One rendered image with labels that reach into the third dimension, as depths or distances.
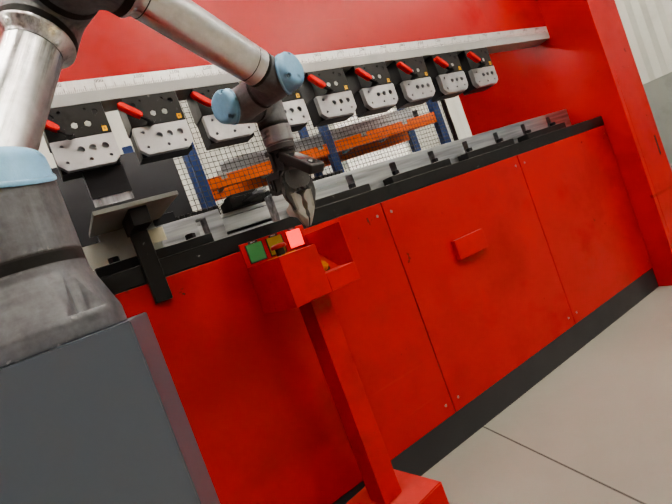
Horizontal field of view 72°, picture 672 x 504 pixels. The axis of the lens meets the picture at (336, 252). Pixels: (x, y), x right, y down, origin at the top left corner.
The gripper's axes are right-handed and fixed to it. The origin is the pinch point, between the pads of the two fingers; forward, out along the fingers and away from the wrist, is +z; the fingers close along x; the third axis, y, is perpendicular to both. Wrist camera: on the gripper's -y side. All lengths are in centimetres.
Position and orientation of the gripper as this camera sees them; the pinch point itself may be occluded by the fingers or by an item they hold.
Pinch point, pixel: (309, 220)
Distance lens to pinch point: 114.9
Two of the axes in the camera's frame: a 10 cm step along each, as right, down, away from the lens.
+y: -6.2, 1.0, 7.8
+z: 3.0, 9.5, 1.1
